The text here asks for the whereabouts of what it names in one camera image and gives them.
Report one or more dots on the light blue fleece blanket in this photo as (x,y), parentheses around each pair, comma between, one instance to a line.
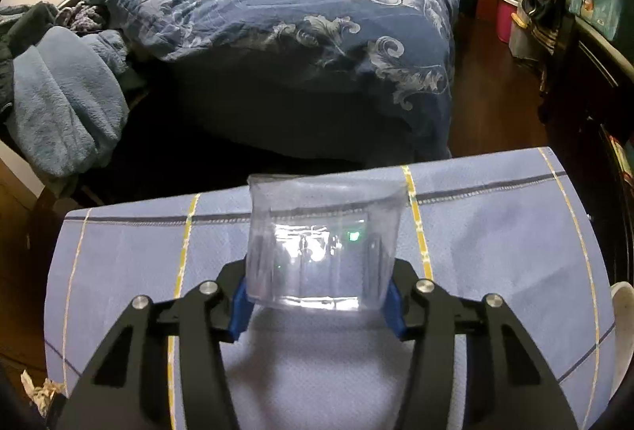
(64,103)

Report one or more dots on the dark grey garment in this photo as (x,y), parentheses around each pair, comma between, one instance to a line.
(25,26)

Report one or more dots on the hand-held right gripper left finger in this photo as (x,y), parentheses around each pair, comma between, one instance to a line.
(240,311)

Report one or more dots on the crumpled paper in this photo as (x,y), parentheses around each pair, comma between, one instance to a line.
(42,390)

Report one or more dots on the dark red box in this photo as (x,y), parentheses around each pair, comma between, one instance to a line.
(488,1)

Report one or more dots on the clear plastic bag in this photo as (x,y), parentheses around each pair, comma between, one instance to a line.
(322,222)

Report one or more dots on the white plastic waste bin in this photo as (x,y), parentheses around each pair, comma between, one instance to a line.
(625,341)

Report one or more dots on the pink plastic bin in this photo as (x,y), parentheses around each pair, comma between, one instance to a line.
(507,21)

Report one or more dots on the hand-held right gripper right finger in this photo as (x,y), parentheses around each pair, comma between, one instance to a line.
(396,311)

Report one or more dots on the blue floral duvet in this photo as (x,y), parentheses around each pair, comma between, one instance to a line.
(277,14)

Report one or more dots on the black handbag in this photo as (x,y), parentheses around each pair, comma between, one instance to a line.
(540,6)

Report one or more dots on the blue checked tablecloth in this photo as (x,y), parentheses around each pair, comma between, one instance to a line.
(485,232)

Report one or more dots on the dark wooden desk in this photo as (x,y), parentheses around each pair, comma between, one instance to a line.
(594,78)

